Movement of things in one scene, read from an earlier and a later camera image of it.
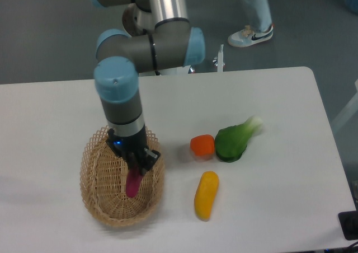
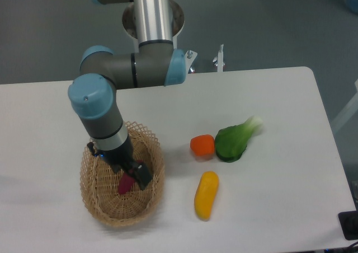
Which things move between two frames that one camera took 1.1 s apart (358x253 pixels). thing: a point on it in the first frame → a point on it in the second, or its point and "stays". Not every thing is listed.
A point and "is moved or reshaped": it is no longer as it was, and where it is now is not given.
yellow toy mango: (205, 193) stays
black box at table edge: (348, 221) stays
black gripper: (136, 147) → (121, 159)
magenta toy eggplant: (133, 181) is moved or reshaped
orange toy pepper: (203, 145) stays
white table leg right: (351, 110) stays
